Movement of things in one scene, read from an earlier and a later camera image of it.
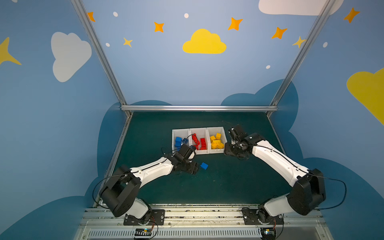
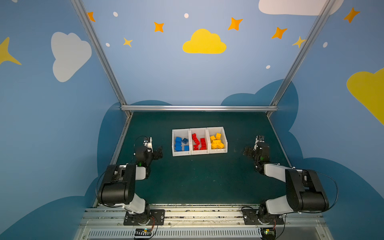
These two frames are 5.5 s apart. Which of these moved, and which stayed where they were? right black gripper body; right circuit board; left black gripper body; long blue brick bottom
Moved: right black gripper body; left black gripper body
Stayed: long blue brick bottom; right circuit board
